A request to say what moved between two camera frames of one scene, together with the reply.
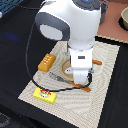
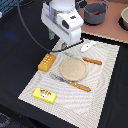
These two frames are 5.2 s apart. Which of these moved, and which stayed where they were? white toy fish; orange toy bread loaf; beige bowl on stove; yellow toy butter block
Moved: white toy fish
Stayed: beige bowl on stove; yellow toy butter block; orange toy bread loaf
